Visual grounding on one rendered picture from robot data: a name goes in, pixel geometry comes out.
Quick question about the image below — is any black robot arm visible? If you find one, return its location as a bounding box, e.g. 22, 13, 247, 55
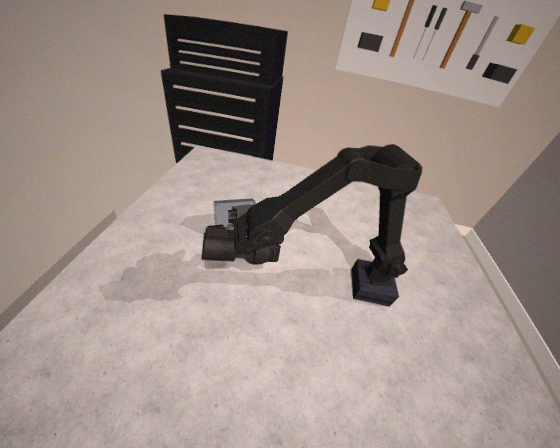
202, 144, 422, 286

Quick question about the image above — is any grey sloped panel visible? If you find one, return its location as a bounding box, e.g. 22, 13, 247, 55
213, 198, 256, 230

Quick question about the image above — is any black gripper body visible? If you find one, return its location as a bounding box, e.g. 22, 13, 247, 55
207, 225, 284, 244

